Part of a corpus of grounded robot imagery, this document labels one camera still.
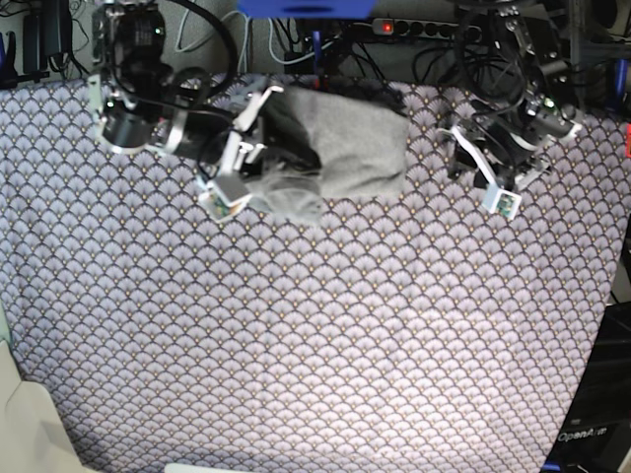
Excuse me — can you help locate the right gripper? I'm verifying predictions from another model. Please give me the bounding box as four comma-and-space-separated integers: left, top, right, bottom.
211, 84, 320, 180

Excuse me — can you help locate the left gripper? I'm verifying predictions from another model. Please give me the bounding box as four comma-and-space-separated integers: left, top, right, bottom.
438, 124, 513, 190

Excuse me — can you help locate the light grey T-shirt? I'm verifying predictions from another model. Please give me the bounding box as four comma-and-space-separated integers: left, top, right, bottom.
246, 87, 409, 226

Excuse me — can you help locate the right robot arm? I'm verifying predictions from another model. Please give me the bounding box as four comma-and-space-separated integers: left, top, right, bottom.
88, 1, 321, 186

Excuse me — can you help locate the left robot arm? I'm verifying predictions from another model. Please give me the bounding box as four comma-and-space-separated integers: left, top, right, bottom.
450, 1, 583, 192

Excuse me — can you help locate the blue orange centre clamp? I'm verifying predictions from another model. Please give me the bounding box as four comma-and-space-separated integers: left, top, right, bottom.
311, 31, 329, 92

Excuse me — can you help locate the black power strip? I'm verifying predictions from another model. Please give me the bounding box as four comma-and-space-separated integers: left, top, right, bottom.
369, 18, 458, 40

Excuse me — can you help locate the red black right clamp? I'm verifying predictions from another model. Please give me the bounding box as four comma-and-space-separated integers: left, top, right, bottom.
625, 123, 631, 159

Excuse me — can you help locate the blue clamp right edge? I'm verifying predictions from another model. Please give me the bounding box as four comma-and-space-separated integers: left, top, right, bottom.
605, 59, 630, 112

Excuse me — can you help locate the blue clamp edge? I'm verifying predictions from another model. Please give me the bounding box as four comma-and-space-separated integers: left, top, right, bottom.
0, 32, 50, 91
605, 59, 630, 112

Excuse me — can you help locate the patterned purple tablecloth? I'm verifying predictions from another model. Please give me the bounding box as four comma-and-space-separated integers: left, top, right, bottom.
1, 81, 630, 472

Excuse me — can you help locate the black OpenArm box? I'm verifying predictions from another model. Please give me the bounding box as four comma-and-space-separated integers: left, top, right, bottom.
541, 303, 630, 472

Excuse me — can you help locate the blue clamp left edge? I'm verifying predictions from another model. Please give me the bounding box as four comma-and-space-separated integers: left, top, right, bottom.
0, 32, 50, 91

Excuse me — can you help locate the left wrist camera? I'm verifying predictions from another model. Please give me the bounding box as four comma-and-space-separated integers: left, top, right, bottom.
482, 183, 522, 221

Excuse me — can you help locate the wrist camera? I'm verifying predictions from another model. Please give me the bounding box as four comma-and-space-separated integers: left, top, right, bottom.
482, 183, 522, 221
197, 174, 251, 223

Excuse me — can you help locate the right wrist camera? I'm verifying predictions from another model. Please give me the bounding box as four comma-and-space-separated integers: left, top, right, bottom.
197, 174, 251, 223

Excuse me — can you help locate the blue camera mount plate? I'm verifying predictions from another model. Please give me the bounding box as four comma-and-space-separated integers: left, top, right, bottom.
238, 0, 375, 19

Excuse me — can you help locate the grey cable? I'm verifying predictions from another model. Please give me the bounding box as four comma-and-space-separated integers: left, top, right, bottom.
175, 0, 257, 75

